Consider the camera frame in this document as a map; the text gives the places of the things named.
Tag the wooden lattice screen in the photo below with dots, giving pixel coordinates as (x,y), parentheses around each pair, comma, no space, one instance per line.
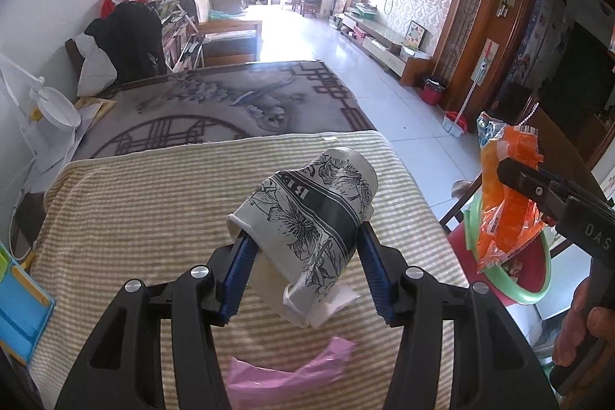
(473,6)

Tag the floral print paper cup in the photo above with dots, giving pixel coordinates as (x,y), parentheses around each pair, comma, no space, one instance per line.
(307,218)

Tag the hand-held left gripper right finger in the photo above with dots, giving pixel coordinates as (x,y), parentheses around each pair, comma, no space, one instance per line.
(374,270)

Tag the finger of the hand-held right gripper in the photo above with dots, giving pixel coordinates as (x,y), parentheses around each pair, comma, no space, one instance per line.
(548,214)
(523,179)

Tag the white electric fan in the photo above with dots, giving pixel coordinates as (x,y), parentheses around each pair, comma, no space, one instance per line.
(53,112)

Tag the person's right hand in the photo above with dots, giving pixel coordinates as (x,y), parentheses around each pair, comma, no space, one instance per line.
(584,333)

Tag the flat wooden framed board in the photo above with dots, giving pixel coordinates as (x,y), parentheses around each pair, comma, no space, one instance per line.
(96,110)

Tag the small red waste bin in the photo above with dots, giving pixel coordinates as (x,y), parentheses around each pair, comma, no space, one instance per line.
(433,90)

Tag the broom and dustpan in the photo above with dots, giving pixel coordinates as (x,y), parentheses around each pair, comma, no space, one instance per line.
(454,122)

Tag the geometric framed picture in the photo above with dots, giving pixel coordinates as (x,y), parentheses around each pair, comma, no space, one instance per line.
(415,34)

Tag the beige striped cloth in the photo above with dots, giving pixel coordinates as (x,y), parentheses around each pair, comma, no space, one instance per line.
(144,208)

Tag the wooden sofa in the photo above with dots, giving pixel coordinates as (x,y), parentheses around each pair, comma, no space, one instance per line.
(230,49)

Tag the orange snack packet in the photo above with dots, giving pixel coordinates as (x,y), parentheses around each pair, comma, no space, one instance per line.
(504,218)

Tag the white pillow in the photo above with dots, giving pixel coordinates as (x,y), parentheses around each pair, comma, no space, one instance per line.
(96,69)

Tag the grey patterned blanket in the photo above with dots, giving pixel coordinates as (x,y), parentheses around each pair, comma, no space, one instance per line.
(216,102)

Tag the white sofa cover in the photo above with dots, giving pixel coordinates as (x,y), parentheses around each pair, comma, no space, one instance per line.
(197,1)

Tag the blue toy board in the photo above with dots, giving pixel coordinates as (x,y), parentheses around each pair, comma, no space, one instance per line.
(24,309)

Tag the low television stand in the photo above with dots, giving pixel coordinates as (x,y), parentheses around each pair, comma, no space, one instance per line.
(384,42)

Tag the black clothes pile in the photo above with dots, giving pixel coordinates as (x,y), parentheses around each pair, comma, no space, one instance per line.
(134,35)

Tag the wooden chair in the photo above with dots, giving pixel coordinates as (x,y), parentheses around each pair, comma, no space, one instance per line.
(454,209)

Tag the pink plastic bag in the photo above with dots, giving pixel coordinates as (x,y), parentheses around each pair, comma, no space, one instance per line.
(288,374)

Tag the red bin with green rim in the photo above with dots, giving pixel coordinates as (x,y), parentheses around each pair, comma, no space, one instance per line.
(526,297)

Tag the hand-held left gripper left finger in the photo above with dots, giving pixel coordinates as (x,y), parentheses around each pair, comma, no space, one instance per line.
(238,275)

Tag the stack of leaning framed pictures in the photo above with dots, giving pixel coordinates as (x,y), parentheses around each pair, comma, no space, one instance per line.
(180,30)

